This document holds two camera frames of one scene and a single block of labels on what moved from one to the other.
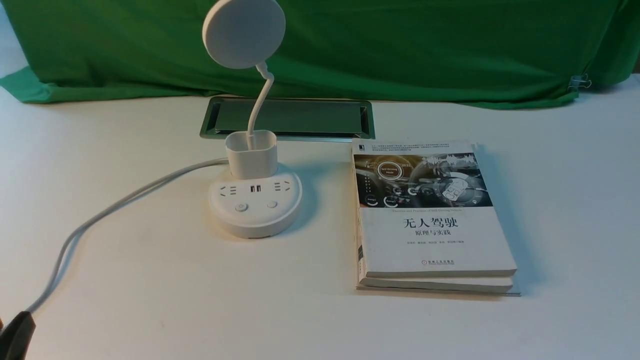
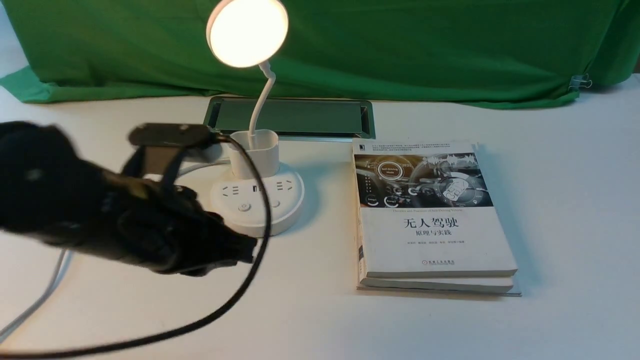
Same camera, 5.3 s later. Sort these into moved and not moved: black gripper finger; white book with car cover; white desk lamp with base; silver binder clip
Moved: black gripper finger
Not moved: white desk lamp with base; white book with car cover; silver binder clip
